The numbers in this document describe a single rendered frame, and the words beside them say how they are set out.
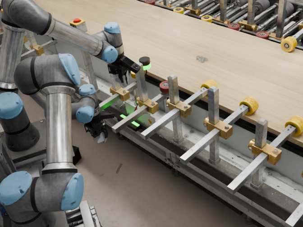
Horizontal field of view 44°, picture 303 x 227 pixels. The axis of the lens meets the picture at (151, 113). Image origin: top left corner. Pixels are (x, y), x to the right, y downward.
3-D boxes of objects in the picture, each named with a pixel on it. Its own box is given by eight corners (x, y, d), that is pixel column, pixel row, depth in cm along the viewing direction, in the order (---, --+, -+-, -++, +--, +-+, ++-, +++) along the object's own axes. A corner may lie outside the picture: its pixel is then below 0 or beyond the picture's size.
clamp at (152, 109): (152, 114, 210) (151, 107, 207) (136, 105, 218) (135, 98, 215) (159, 109, 213) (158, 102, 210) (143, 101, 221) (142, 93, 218)
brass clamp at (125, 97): (123, 102, 227) (122, 95, 223) (109, 94, 235) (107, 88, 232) (131, 97, 230) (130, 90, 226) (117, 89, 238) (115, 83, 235)
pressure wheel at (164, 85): (168, 105, 219) (166, 89, 211) (158, 100, 224) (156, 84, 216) (177, 98, 223) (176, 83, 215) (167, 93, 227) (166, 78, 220)
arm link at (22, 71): (-3, 83, 127) (49, 128, 173) (29, 80, 127) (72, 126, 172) (0, 53, 132) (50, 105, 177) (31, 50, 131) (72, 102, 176)
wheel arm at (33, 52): (9, 68, 278) (6, 63, 276) (6, 66, 280) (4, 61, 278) (57, 43, 300) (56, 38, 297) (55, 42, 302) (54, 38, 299)
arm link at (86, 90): (76, 93, 171) (79, 83, 178) (81, 112, 178) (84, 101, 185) (93, 92, 171) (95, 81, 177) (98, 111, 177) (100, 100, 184)
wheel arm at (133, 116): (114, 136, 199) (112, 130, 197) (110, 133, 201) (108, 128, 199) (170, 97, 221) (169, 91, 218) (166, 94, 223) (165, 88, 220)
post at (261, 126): (256, 198, 181) (263, 124, 151) (250, 195, 183) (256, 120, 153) (260, 194, 183) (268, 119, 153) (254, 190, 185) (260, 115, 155)
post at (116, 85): (120, 111, 239) (106, 44, 209) (117, 109, 241) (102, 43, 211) (124, 108, 241) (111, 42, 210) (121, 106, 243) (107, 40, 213)
